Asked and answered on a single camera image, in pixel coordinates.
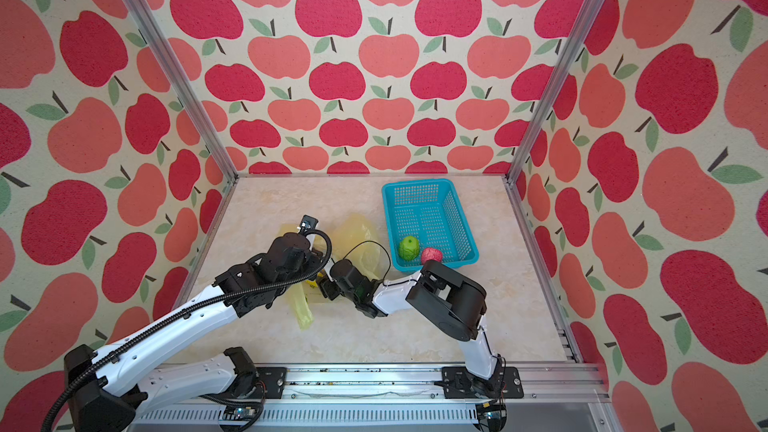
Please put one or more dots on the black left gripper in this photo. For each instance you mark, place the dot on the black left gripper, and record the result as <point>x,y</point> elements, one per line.
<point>316,263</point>

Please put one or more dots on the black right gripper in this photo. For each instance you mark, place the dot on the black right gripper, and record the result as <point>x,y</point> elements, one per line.
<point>323,289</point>

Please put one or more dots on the yellow translucent plastic bag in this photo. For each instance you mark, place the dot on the yellow translucent plastic bag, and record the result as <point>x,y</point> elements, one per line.
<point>355,238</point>

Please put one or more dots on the green toy fruit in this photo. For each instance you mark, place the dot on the green toy fruit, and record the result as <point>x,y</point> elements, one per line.
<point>409,249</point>

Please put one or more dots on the pink toy fruit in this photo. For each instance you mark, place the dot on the pink toy fruit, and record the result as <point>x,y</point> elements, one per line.
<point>431,254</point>

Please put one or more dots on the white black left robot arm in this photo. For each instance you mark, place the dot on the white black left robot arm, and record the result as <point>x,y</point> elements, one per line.
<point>109,387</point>

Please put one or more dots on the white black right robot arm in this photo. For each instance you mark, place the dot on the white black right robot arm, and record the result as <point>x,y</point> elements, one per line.
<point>452,302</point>

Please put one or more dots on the teal plastic mesh basket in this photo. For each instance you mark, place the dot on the teal plastic mesh basket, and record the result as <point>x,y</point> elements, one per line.
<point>430,211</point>

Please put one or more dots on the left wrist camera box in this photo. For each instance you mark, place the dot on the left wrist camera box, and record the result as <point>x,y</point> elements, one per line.
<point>307,224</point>

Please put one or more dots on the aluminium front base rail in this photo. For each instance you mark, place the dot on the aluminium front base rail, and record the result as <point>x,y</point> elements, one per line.
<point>537,396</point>

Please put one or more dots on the aluminium left rear corner post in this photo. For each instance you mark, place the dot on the aluminium left rear corner post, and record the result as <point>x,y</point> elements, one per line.
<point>174,71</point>

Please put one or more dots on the aluminium corner post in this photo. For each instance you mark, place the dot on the aluminium corner post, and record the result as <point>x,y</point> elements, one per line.
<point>573,45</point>
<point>174,71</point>

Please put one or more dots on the aluminium right rear corner post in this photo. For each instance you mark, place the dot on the aluminium right rear corner post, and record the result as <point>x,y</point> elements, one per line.
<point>573,45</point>

